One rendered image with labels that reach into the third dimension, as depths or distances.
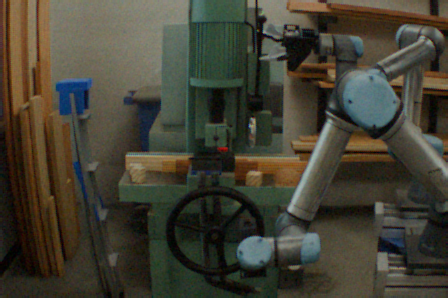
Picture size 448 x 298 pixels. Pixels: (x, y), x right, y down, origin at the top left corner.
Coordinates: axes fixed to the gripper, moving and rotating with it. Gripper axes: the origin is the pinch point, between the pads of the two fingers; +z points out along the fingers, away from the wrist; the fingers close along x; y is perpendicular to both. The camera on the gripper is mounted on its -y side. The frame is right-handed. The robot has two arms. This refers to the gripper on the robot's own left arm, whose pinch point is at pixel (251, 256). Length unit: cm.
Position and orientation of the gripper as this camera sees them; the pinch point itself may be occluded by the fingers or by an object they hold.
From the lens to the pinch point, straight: 162.0
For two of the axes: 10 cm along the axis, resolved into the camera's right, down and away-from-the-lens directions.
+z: 0.4, 2.8, 9.6
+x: 10.0, -0.6, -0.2
